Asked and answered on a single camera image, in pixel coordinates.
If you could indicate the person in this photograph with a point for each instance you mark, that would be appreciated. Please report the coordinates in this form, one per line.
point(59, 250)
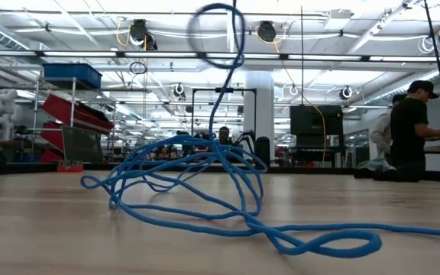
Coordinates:
point(411, 126)
point(224, 134)
point(381, 131)

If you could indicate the grey office chair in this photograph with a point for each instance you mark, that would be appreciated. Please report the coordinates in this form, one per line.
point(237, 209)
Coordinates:
point(82, 145)

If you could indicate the black monitor cart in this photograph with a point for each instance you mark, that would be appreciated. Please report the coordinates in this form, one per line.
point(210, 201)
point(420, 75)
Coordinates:
point(315, 153)

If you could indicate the red storage bin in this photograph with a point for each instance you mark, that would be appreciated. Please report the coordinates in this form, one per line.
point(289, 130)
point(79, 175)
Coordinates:
point(50, 137)
point(63, 110)
point(50, 156)

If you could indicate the blue plastic bin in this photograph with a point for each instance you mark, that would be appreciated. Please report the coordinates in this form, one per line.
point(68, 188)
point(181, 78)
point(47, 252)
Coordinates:
point(73, 74)

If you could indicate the small red object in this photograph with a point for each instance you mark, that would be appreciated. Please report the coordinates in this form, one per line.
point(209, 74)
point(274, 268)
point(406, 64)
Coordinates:
point(70, 167)

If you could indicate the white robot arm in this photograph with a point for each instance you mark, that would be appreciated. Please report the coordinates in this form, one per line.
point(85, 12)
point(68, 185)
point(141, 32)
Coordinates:
point(4, 114)

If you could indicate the black workstation frame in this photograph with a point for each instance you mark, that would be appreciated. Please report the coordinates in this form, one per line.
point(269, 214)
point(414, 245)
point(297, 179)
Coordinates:
point(204, 89)

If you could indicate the white column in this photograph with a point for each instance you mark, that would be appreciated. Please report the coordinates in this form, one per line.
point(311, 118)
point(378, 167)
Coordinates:
point(260, 114)

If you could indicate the metal shelf rack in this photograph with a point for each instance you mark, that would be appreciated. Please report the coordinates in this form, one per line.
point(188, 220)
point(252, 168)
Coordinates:
point(35, 114)

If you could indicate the black monitor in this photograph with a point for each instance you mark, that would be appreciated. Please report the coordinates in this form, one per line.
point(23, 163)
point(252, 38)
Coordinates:
point(315, 120)

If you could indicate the black background robot arm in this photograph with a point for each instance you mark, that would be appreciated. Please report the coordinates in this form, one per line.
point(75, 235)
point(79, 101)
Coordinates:
point(248, 136)

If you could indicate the white ceiling box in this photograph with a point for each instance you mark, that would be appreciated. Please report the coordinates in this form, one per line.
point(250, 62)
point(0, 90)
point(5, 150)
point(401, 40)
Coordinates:
point(338, 19)

